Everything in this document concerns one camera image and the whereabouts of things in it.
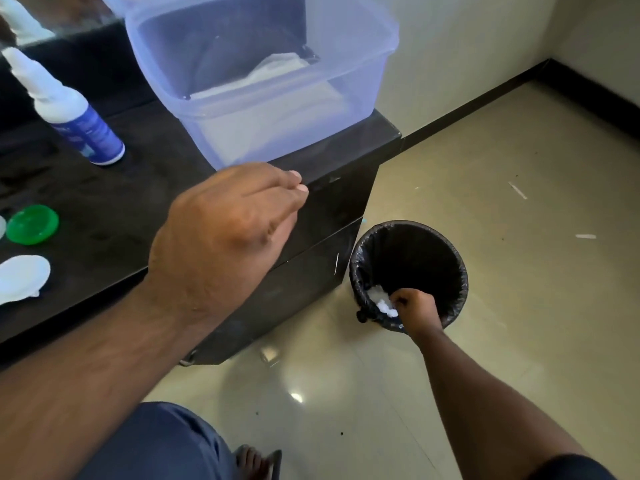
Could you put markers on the person's right hand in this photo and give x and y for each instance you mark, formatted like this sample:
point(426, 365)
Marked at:
point(420, 307)

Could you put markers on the person's left hand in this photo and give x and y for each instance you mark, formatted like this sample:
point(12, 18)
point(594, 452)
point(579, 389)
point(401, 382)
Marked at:
point(225, 239)

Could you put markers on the white tissue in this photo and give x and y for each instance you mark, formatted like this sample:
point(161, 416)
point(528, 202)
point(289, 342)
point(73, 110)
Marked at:
point(382, 302)

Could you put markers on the blue white solution bottle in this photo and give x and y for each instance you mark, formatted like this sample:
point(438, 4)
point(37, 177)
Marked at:
point(80, 124)

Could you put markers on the green lens cap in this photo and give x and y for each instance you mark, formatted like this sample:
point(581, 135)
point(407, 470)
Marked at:
point(32, 224)

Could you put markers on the white contact lens case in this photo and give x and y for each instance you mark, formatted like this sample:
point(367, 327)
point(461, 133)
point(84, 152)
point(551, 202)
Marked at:
point(22, 277)

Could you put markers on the white clear lens cap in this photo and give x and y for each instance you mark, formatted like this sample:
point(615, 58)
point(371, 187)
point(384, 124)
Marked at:
point(2, 227)

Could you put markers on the person's right forearm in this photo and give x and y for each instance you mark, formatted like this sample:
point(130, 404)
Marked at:
point(485, 404)

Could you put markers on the person's left forearm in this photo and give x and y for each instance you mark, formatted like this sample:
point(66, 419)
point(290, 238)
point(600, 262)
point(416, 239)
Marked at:
point(85, 384)

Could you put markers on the person's foot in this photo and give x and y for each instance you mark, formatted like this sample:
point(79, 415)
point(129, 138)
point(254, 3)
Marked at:
point(252, 462)

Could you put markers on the black lined trash bin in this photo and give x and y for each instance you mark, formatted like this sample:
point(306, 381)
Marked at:
point(410, 254)

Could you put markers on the black dresser cabinet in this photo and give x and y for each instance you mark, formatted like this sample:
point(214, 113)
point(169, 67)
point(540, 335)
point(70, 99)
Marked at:
point(125, 209)

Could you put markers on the clear blue plastic container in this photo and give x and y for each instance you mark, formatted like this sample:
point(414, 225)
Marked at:
point(280, 129)

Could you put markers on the white floor scrap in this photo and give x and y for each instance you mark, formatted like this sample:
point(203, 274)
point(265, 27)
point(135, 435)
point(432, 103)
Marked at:
point(518, 190)
point(586, 236)

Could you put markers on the stack of white tissues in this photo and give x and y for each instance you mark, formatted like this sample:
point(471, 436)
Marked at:
point(265, 77)

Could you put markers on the grey trousers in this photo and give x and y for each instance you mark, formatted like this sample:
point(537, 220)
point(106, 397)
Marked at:
point(155, 444)

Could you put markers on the dark shirt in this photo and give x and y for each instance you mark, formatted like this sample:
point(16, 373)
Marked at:
point(575, 469)

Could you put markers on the dresser mirror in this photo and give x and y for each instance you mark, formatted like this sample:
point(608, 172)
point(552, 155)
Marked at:
point(45, 14)

